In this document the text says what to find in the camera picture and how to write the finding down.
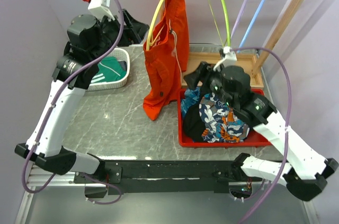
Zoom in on black garment in tray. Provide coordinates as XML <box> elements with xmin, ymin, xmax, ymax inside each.
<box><xmin>183</xmin><ymin>103</ymin><xmax>206</xmax><ymax>142</ymax></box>

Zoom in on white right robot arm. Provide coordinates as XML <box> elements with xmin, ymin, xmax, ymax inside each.
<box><xmin>184</xmin><ymin>62</ymin><xmax>338</xmax><ymax>201</ymax></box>

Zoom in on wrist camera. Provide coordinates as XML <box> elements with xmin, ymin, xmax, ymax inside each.
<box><xmin>213</xmin><ymin>46</ymin><xmax>237</xmax><ymax>71</ymax></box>
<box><xmin>83</xmin><ymin>0</ymin><xmax>114</xmax><ymax>20</ymax></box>

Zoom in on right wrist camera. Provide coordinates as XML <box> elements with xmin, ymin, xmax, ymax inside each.
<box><xmin>213</xmin><ymin>46</ymin><xmax>237</xmax><ymax>71</ymax></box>

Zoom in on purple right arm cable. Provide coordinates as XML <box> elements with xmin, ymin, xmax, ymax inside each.
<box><xmin>230</xmin><ymin>47</ymin><xmax>293</xmax><ymax>224</ymax></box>

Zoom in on white shorts drawstring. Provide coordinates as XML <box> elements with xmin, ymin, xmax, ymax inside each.
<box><xmin>168</xmin><ymin>20</ymin><xmax>183</xmax><ymax>76</ymax></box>

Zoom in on green folded shirt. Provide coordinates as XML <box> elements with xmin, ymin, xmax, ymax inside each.
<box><xmin>91</xmin><ymin>57</ymin><xmax>127</xmax><ymax>84</ymax></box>

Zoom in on wooden hanger rack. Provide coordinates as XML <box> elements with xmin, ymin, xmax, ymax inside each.
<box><xmin>156</xmin><ymin>0</ymin><xmax>319</xmax><ymax>89</ymax></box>

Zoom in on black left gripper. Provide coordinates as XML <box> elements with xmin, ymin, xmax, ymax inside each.
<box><xmin>91</xmin><ymin>8</ymin><xmax>149</xmax><ymax>63</ymax></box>

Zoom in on green clothes hanger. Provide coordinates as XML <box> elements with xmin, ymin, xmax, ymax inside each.
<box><xmin>207</xmin><ymin>0</ymin><xmax>231</xmax><ymax>47</ymax></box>

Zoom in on orange shorts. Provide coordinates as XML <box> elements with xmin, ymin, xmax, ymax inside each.
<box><xmin>143</xmin><ymin>0</ymin><xmax>190</xmax><ymax>120</ymax></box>

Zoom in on yellow clothes hanger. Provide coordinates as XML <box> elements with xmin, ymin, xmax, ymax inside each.
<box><xmin>146</xmin><ymin>0</ymin><xmax>165</xmax><ymax>51</ymax></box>

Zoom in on blue clothes hanger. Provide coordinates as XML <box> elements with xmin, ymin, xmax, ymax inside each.
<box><xmin>237</xmin><ymin>0</ymin><xmax>276</xmax><ymax>53</ymax></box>

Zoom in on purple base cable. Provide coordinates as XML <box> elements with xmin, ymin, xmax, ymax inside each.
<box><xmin>82</xmin><ymin>178</ymin><xmax>121</xmax><ymax>205</ymax></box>

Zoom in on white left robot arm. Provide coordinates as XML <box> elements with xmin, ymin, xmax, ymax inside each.
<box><xmin>14</xmin><ymin>14</ymin><xmax>121</xmax><ymax>183</ymax></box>

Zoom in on purple clothes hanger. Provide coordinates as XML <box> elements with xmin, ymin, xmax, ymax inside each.
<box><xmin>230</xmin><ymin>0</ymin><xmax>248</xmax><ymax>38</ymax></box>

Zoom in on red plastic tray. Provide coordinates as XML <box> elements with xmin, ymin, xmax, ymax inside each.
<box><xmin>177</xmin><ymin>88</ymin><xmax>272</xmax><ymax>148</ymax></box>

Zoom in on blue patterned shorts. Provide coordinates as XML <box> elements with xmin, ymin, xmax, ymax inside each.
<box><xmin>180</xmin><ymin>87</ymin><xmax>251</xmax><ymax>144</ymax></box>

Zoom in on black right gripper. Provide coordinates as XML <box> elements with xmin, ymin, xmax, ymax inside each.
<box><xmin>183</xmin><ymin>60</ymin><xmax>236</xmax><ymax>107</ymax></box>

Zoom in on white perforated plastic basket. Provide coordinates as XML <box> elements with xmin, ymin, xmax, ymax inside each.
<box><xmin>87</xmin><ymin>48</ymin><xmax>130</xmax><ymax>91</ymax></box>

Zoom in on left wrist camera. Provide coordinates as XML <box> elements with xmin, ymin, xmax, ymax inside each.
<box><xmin>83</xmin><ymin>0</ymin><xmax>114</xmax><ymax>20</ymax></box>

